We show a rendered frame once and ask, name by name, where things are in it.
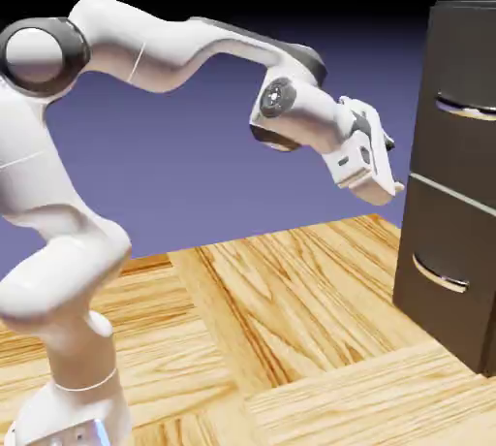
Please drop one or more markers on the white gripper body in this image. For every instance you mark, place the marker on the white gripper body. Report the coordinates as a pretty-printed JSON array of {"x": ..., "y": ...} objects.
[{"x": 381, "y": 166}]

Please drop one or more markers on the dark brown cabinet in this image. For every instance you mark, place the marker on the dark brown cabinet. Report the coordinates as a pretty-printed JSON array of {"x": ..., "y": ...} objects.
[{"x": 449, "y": 221}]

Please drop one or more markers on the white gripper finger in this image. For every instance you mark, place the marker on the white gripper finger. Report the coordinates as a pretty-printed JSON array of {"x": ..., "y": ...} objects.
[
  {"x": 398, "y": 186},
  {"x": 389, "y": 142}
]

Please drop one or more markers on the dark brown drawer front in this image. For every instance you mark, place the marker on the dark brown drawer front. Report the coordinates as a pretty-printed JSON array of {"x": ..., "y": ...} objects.
[
  {"x": 438, "y": 229},
  {"x": 453, "y": 54}
]

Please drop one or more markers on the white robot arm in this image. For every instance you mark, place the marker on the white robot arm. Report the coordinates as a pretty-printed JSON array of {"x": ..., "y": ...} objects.
[{"x": 162, "y": 54}]

